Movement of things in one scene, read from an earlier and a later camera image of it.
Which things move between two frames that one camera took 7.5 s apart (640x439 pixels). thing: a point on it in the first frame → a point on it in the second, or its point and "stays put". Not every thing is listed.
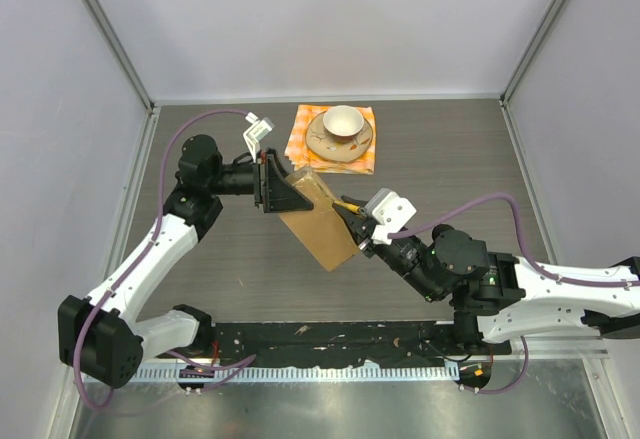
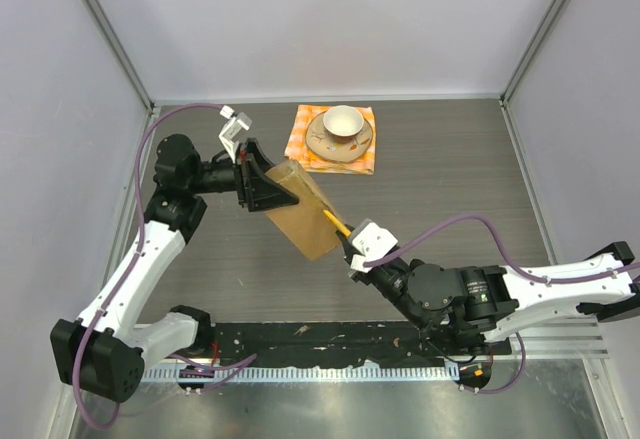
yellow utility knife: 351,207 → 338,224
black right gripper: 359,228 → 349,249
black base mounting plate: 343,342 stays put
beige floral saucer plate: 332,149 stays put
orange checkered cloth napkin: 299,155 stays put
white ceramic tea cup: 343,123 stays put
